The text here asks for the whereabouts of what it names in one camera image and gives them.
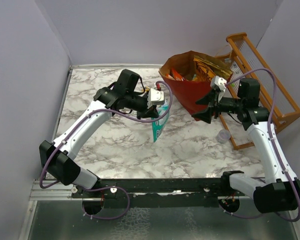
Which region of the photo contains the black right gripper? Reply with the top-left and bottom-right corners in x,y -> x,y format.
192,87 -> 244,123

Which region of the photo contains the teal Fox's mint candy bag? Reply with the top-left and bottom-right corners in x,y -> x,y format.
152,100 -> 170,143

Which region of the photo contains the yellow Kettle honey dijon bag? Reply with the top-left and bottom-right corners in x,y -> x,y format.
192,55 -> 216,82

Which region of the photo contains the orange Fox's fruits candy bag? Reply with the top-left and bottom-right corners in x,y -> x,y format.
165,74 -> 176,80

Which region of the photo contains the gold kettle chips bag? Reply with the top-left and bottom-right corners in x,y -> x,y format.
212,58 -> 233,81

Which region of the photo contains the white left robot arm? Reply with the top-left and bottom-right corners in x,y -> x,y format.
39,69 -> 165,198

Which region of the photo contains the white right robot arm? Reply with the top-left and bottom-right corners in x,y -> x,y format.
192,76 -> 300,213

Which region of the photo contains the red brown paper bag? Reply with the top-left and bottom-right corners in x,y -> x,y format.
159,50 -> 232,115

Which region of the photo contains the small purple lidded cup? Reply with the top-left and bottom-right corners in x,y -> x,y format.
216,129 -> 231,144

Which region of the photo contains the orange wooden rack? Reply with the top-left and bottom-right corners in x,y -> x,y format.
219,32 -> 300,150

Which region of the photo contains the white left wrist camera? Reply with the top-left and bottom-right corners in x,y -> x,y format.
147,88 -> 165,109

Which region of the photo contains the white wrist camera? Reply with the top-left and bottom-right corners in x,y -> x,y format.
210,75 -> 227,92
147,88 -> 165,109

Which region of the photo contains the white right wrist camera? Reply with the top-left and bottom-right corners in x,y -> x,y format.
210,75 -> 227,92

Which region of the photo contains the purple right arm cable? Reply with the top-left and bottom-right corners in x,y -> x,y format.
218,67 -> 300,223

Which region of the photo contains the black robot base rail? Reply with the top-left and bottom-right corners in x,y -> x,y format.
71,178 -> 243,209

